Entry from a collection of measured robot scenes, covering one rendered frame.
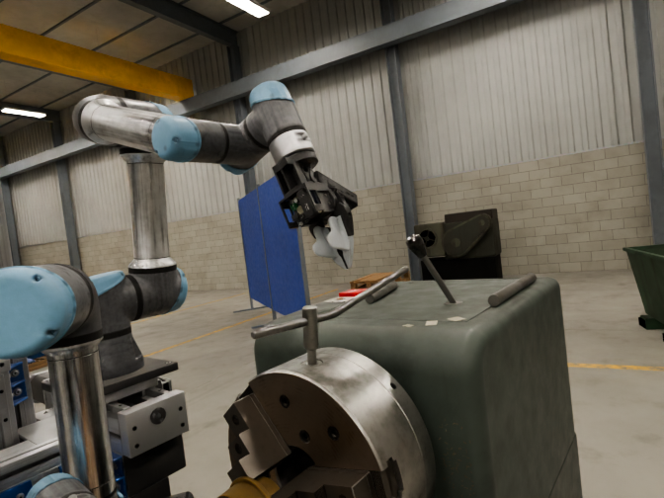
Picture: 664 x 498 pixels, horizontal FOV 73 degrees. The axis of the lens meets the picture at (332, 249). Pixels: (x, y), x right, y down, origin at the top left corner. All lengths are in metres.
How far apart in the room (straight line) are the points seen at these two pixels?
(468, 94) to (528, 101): 1.28
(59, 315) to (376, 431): 0.44
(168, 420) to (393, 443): 0.58
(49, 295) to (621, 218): 10.17
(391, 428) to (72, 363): 0.52
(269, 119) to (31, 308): 0.46
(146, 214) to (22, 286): 0.55
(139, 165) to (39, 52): 11.44
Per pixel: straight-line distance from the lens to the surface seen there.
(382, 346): 0.75
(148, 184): 1.19
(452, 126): 11.01
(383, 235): 11.41
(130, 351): 1.16
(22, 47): 12.45
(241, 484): 0.66
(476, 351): 0.70
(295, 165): 0.78
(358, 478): 0.62
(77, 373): 0.86
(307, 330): 0.66
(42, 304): 0.68
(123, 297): 1.15
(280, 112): 0.82
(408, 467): 0.66
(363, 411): 0.63
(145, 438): 1.06
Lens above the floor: 1.43
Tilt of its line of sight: 2 degrees down
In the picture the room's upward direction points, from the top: 7 degrees counter-clockwise
